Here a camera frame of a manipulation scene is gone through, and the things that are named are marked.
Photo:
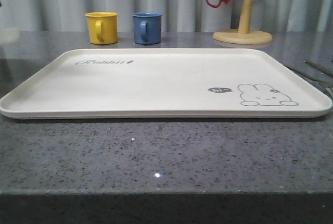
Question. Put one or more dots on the steel fork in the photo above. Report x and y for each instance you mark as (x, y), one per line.
(324, 84)

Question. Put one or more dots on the cream rabbit serving tray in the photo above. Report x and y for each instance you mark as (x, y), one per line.
(164, 82)

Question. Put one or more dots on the blue enamel mug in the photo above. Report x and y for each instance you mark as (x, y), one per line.
(147, 28)

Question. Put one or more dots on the yellow enamel mug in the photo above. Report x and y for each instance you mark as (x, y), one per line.
(102, 27)

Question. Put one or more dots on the wooden mug tree stand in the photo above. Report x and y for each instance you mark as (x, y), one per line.
(243, 35)

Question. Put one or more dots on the grey curtain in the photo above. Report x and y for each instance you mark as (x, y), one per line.
(178, 15)

